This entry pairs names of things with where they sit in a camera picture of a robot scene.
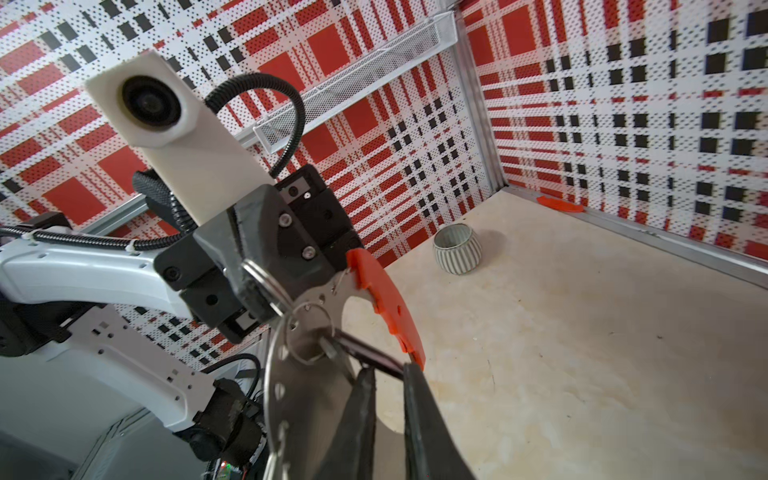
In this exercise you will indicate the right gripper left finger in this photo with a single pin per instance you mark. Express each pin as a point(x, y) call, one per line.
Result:
point(351, 452)

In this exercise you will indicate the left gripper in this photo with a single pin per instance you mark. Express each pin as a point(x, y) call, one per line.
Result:
point(236, 271)

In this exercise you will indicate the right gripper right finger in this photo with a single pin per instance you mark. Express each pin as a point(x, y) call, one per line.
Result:
point(429, 448)

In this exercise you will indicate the red handled key ring holder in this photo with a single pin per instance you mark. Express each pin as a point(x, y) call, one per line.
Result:
point(309, 376)

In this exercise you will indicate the black key tag with key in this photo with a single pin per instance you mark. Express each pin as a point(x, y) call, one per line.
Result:
point(366, 357)

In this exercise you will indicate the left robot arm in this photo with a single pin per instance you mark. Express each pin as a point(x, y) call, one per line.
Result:
point(60, 294)

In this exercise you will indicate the grey striped mug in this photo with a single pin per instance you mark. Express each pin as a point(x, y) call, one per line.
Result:
point(457, 249)

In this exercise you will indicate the red flat piece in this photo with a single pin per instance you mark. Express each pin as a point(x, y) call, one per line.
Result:
point(560, 205)

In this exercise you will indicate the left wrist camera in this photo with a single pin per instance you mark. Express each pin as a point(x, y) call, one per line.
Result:
point(183, 140)

